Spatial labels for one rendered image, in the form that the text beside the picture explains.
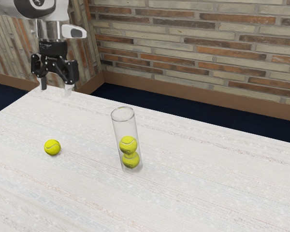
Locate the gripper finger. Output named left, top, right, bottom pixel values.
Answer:
left=53, top=56, right=79, bottom=98
left=30, top=53, right=51, bottom=91

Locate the yellow tennis ball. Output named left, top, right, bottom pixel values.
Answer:
left=43, top=139, right=61, bottom=156
left=118, top=135, right=138, bottom=155
left=121, top=152, right=140, bottom=169

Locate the clear plastic tube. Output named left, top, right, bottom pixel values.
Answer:
left=110, top=106, right=144, bottom=174

